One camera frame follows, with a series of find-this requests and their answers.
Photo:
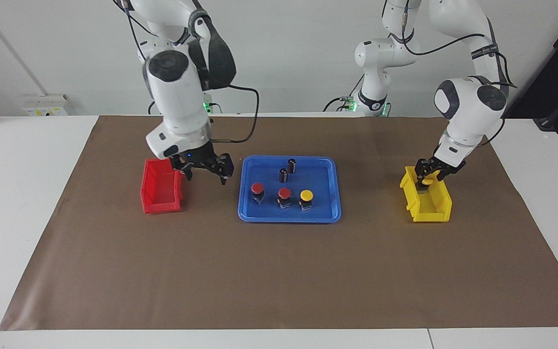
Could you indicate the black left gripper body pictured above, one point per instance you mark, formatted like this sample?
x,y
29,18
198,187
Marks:
x,y
441,164

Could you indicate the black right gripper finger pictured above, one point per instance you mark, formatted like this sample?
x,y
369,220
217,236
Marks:
x,y
186,172
225,167

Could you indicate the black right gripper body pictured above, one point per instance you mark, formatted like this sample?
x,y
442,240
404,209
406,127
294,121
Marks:
x,y
196,157

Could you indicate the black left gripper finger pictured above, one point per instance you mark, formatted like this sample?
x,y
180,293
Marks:
x,y
421,170
441,174

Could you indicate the yellow push button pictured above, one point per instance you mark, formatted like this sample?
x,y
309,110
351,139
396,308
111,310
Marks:
x,y
428,181
306,195

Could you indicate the red push button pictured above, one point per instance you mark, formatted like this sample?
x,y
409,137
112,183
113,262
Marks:
x,y
284,193
257,188

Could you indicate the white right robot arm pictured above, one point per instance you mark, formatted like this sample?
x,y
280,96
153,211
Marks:
x,y
177,97

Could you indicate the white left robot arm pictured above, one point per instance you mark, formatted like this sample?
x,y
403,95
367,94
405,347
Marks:
x,y
470,111

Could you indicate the blue plastic tray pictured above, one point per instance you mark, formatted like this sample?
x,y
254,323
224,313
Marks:
x,y
322,169

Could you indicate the red plastic bin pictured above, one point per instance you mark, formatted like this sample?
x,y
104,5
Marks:
x,y
160,194

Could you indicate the yellow plastic bin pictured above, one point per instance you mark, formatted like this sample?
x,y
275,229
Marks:
x,y
434,208

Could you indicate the black cylindrical capacitor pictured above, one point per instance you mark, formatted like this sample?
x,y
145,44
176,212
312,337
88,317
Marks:
x,y
291,166
283,176

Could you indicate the brown table mat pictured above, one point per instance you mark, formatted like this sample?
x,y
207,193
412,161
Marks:
x,y
279,271

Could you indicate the white wall socket box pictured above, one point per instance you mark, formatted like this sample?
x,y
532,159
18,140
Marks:
x,y
44,104

